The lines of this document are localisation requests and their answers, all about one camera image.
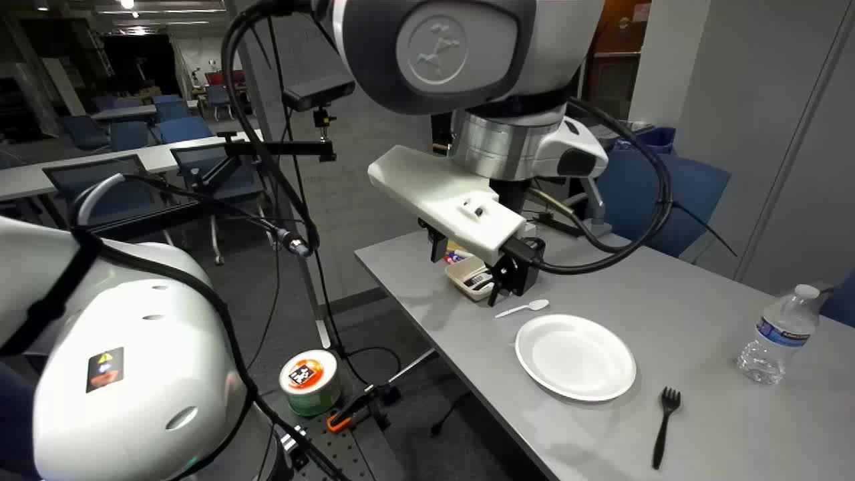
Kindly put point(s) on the beige cutlery tray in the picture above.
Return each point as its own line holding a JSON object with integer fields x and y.
{"x": 465, "y": 279}

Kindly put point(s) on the clear plastic water bottle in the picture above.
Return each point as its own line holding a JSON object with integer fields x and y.
{"x": 775, "y": 342}

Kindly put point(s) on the black plastic fork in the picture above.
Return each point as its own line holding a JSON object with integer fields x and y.
{"x": 661, "y": 436}

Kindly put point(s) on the blue chair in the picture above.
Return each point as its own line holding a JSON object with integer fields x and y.
{"x": 843, "y": 301}
{"x": 685, "y": 202}

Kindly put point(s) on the white round foam plate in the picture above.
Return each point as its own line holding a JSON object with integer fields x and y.
{"x": 575, "y": 359}

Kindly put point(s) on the black camera stand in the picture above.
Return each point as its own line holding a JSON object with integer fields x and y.
{"x": 285, "y": 147}

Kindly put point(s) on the blue chair back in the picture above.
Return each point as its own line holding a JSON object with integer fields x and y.
{"x": 843, "y": 301}

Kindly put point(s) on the dark office chair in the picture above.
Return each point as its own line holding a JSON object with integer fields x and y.
{"x": 115, "y": 202}
{"x": 233, "y": 182}

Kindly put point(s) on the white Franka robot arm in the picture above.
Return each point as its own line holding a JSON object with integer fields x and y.
{"x": 135, "y": 357}

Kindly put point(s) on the brown wooden door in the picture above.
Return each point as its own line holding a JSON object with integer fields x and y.
{"x": 619, "y": 44}

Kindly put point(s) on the orange black clamp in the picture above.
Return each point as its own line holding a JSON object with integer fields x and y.
{"x": 343, "y": 417}

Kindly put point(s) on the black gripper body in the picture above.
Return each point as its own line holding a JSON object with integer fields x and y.
{"x": 526, "y": 253}

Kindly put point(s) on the white plastic spoon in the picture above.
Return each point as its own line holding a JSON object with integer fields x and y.
{"x": 534, "y": 306}

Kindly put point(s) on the green round container orange label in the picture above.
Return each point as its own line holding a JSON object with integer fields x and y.
{"x": 311, "y": 383}

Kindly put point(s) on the small colourful card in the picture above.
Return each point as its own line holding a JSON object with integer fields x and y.
{"x": 457, "y": 257}

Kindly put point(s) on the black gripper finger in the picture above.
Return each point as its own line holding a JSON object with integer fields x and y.
{"x": 512, "y": 282}
{"x": 436, "y": 245}

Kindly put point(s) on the black stereo camera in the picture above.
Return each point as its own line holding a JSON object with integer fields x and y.
{"x": 318, "y": 92}

